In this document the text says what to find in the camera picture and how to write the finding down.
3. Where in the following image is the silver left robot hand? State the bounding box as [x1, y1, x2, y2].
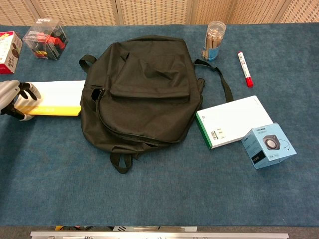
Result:
[0, 79, 42, 121]

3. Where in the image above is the white and yellow book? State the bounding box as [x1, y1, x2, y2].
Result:
[13, 80, 86, 117]

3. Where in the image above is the black fabric backpack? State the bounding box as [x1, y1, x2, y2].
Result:
[79, 34, 235, 174]

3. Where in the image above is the red and white snack box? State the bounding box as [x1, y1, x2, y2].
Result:
[0, 31, 23, 75]

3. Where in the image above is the clear plastic box red toy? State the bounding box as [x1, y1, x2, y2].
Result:
[22, 17, 69, 61]

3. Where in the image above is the beige woven folding screen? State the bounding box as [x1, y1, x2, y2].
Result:
[0, 0, 319, 26]

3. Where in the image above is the blue felt table cover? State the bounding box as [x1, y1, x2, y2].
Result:
[0, 22, 319, 227]

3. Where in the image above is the grey vented metal plate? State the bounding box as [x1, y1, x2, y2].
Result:
[112, 226, 198, 233]

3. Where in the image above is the clear jar with wooden sticks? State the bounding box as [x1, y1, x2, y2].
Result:
[201, 21, 227, 62]

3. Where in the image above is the white box with green edge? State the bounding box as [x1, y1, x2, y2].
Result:
[195, 95, 274, 150]

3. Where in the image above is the red and white marker pen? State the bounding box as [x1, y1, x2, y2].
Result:
[237, 51, 255, 88]

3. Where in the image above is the light blue speaker box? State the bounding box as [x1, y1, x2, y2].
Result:
[241, 122, 298, 170]

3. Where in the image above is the silver aluminium rail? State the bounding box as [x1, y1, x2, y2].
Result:
[30, 231, 290, 239]

